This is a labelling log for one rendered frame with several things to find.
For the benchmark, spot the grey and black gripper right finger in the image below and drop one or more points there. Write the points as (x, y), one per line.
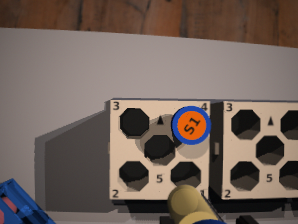
(246, 219)

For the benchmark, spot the blue tube rack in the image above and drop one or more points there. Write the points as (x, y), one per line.
(30, 212)

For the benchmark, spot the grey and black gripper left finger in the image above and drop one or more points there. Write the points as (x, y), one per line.
(166, 220)

